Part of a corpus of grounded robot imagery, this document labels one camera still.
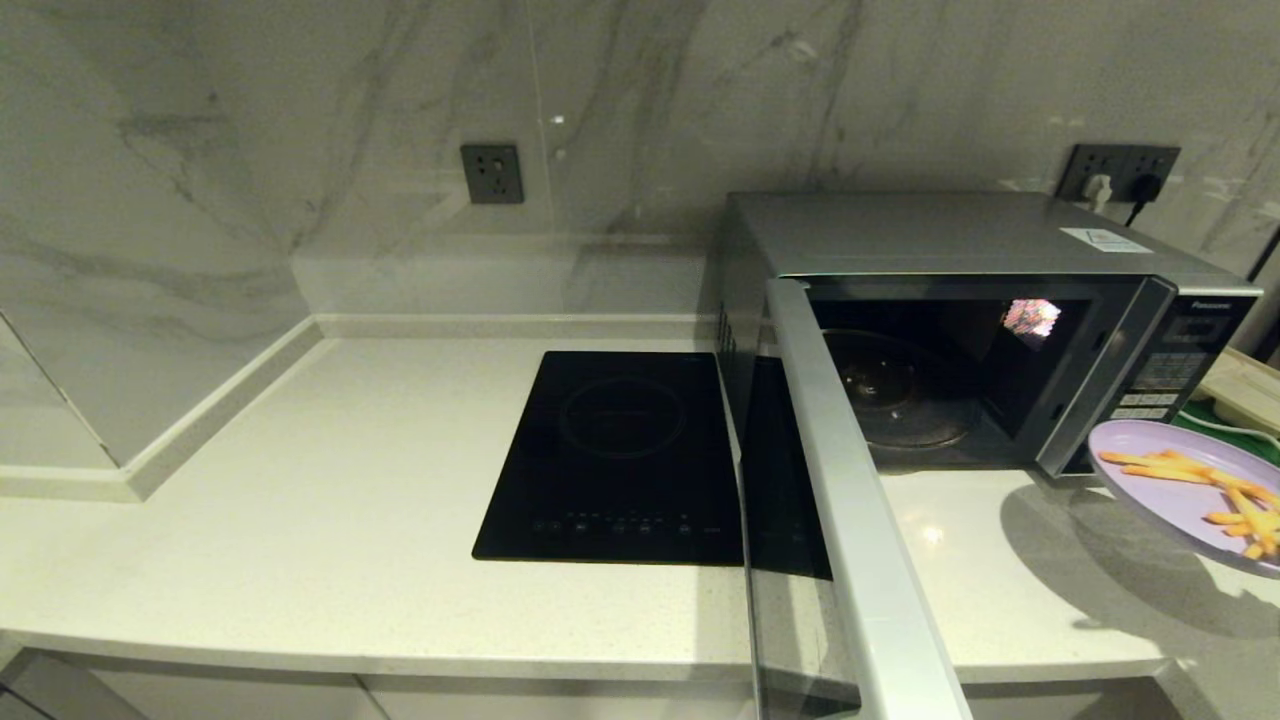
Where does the green plastic cutting board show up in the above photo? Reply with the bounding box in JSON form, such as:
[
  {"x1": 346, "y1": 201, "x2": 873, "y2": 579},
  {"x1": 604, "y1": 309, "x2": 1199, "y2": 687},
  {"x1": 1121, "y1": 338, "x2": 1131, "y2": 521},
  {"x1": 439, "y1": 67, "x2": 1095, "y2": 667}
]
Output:
[{"x1": 1170, "y1": 400, "x2": 1280, "y2": 456}]

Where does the purple oval plate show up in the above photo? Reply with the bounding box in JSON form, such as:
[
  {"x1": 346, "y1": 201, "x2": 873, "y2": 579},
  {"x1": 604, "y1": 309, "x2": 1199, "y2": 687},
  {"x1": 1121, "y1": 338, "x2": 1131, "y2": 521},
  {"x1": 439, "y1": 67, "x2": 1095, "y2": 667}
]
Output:
[{"x1": 1087, "y1": 419, "x2": 1280, "y2": 581}]

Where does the beige cabinet front panel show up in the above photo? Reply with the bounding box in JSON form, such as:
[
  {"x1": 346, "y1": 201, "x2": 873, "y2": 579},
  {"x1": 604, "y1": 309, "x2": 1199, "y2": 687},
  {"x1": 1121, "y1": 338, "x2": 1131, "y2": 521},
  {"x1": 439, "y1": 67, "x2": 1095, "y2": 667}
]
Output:
[{"x1": 960, "y1": 680, "x2": 1176, "y2": 720}]

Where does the grey single wall socket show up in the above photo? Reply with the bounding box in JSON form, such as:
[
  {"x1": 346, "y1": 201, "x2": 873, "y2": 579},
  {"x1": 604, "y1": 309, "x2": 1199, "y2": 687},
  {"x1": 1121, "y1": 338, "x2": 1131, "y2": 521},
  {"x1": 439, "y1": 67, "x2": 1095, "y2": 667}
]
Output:
[{"x1": 461, "y1": 144, "x2": 525, "y2": 206}]

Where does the black power plug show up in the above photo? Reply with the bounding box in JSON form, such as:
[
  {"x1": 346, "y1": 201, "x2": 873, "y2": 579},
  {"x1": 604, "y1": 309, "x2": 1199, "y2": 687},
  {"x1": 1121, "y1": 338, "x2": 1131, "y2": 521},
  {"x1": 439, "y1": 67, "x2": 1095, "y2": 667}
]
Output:
[{"x1": 1125, "y1": 176, "x2": 1163, "y2": 229}]

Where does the black glass induction cooktop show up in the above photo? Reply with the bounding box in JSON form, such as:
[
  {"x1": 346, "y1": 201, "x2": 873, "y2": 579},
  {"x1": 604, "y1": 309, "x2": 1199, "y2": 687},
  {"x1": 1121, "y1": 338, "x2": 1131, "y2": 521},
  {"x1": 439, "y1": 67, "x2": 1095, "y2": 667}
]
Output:
[{"x1": 472, "y1": 350, "x2": 746, "y2": 567}]

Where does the white power cable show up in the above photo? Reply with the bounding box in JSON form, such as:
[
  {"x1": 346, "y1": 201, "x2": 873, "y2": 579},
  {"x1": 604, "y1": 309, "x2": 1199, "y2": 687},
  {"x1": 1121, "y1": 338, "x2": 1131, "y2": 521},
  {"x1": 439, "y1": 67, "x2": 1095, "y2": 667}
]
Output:
[{"x1": 1180, "y1": 408, "x2": 1280, "y2": 441}]

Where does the silver microwave oven body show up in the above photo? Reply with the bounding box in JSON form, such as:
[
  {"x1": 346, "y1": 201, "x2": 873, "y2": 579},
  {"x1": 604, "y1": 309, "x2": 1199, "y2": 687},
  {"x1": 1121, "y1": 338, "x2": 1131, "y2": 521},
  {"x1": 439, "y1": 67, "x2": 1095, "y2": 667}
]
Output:
[{"x1": 712, "y1": 191, "x2": 1264, "y2": 479}]

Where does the grey double wall socket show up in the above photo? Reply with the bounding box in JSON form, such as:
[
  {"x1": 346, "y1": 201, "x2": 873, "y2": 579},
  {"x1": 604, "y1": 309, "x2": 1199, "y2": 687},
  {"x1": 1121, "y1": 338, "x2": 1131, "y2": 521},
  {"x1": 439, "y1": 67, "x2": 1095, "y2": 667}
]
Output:
[{"x1": 1058, "y1": 144, "x2": 1182, "y2": 204}]

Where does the microwave door with dark glass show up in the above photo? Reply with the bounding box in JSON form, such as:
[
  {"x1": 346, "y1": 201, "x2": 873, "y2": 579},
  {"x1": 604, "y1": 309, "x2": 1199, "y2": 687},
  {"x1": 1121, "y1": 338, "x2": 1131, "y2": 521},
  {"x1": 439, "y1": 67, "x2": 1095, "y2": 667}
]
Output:
[{"x1": 738, "y1": 277, "x2": 974, "y2": 720}]

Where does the beige plastic power strip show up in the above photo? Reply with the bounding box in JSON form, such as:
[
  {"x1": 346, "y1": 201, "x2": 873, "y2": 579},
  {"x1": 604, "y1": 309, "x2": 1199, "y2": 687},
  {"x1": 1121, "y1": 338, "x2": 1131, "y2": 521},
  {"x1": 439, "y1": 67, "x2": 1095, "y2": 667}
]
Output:
[{"x1": 1195, "y1": 347, "x2": 1280, "y2": 436}]

